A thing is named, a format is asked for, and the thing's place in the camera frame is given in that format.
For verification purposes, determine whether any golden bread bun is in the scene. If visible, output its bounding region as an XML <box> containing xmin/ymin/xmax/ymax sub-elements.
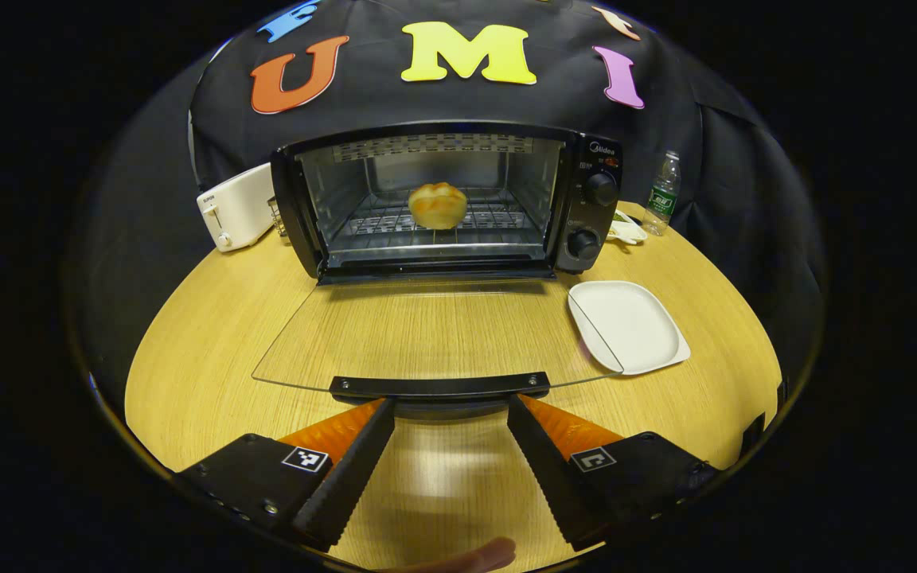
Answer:
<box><xmin>408</xmin><ymin>181</ymin><xmax>469</xmax><ymax>231</ymax></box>

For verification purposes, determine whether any white divided snack dish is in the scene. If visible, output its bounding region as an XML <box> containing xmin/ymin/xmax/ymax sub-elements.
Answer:
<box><xmin>607</xmin><ymin>209</ymin><xmax>649</xmax><ymax>245</ymax></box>

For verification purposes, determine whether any clear plastic water bottle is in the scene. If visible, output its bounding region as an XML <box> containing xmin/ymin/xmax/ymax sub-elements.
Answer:
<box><xmin>642</xmin><ymin>151</ymin><xmax>682</xmax><ymax>237</ymax></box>

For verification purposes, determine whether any white toaster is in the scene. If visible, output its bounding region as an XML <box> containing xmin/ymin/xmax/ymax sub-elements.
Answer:
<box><xmin>196</xmin><ymin>162</ymin><xmax>278</xmax><ymax>253</ymax></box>

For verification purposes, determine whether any white square plate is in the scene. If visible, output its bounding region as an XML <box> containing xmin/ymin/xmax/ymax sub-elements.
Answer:
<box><xmin>568</xmin><ymin>280</ymin><xmax>692</xmax><ymax>376</ymax></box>

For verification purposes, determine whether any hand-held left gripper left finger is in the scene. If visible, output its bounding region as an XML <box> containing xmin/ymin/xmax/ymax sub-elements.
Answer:
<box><xmin>174</xmin><ymin>396</ymin><xmax>397</xmax><ymax>552</ymax></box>

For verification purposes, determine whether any black electric oven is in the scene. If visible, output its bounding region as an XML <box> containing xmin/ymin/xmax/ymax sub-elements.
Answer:
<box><xmin>252</xmin><ymin>119</ymin><xmax>625</xmax><ymax>421</ymax></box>

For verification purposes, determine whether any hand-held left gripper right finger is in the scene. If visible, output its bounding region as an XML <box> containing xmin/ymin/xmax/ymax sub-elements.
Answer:
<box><xmin>506</xmin><ymin>392</ymin><xmax>722</xmax><ymax>552</ymax></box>

